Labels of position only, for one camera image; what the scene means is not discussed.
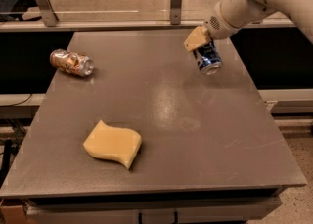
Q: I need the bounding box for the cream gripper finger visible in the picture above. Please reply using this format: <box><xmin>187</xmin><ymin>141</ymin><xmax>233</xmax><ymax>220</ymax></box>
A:
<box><xmin>184</xmin><ymin>26</ymin><xmax>211</xmax><ymax>52</ymax></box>

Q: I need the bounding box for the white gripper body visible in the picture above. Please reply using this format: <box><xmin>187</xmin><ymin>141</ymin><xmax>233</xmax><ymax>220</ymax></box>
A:
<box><xmin>204</xmin><ymin>2</ymin><xmax>239</xmax><ymax>39</ymax></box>

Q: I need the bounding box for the blue pepsi can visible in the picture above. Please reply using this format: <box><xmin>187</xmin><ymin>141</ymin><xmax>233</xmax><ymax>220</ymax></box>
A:
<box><xmin>193</xmin><ymin>41</ymin><xmax>223</xmax><ymax>75</ymax></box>

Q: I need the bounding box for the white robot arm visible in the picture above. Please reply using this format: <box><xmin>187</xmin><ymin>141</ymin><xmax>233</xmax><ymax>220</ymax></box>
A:
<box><xmin>184</xmin><ymin>0</ymin><xmax>313</xmax><ymax>52</ymax></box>

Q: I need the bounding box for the crushed orange soda can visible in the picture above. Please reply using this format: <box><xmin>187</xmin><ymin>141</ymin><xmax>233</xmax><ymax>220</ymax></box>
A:
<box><xmin>50</xmin><ymin>49</ymin><xmax>94</xmax><ymax>77</ymax></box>

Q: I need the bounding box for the yellow wavy sponge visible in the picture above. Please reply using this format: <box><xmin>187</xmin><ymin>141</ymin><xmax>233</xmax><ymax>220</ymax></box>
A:
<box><xmin>83</xmin><ymin>120</ymin><xmax>142</xmax><ymax>169</ymax></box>

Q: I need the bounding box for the cardboard box corner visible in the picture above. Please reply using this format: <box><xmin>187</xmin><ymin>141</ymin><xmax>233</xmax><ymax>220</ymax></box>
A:
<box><xmin>0</xmin><ymin>200</ymin><xmax>27</xmax><ymax>224</ymax></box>

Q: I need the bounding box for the middle metal bracket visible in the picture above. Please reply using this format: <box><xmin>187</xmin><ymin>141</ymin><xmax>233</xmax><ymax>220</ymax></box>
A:
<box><xmin>170</xmin><ymin>0</ymin><xmax>182</xmax><ymax>25</ymax></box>

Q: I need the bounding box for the metal bracket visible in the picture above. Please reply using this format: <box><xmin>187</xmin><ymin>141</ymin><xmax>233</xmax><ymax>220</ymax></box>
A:
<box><xmin>35</xmin><ymin>0</ymin><xmax>59</xmax><ymax>27</ymax></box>
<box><xmin>170</xmin><ymin>0</ymin><xmax>182</xmax><ymax>25</ymax></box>

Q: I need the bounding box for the left metal bracket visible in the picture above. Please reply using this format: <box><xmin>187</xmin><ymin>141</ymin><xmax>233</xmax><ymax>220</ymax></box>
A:
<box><xmin>35</xmin><ymin>0</ymin><xmax>59</xmax><ymax>27</ymax></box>

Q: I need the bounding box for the black cable at left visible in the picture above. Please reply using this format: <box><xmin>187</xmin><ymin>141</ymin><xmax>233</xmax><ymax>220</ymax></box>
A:
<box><xmin>0</xmin><ymin>93</ymin><xmax>33</xmax><ymax>108</ymax></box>

